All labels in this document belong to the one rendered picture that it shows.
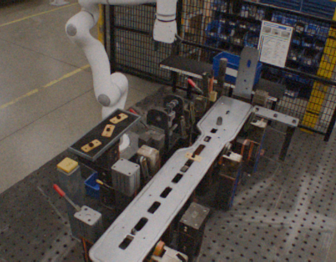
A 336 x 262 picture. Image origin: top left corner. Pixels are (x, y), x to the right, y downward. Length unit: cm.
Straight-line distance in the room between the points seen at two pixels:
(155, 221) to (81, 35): 90
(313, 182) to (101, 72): 139
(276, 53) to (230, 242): 130
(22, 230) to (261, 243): 118
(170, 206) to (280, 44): 138
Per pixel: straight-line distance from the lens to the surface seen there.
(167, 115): 160
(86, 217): 130
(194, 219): 133
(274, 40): 234
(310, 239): 185
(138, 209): 139
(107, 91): 171
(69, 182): 137
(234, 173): 165
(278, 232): 181
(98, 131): 152
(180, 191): 147
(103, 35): 461
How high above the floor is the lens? 204
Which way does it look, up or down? 35 degrees down
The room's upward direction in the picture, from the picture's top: 4 degrees clockwise
